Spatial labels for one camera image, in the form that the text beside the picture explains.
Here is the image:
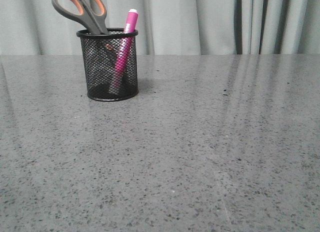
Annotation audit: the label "pink marker pen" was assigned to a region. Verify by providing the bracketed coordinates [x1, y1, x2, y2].
[110, 9, 139, 95]

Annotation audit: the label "grey orange scissors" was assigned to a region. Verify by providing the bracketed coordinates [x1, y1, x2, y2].
[51, 0, 109, 35]

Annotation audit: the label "black mesh pen cup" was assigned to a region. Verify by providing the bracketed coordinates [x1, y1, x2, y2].
[76, 28, 139, 102]

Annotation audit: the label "grey curtain backdrop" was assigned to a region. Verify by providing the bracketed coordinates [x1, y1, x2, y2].
[0, 0, 320, 55]

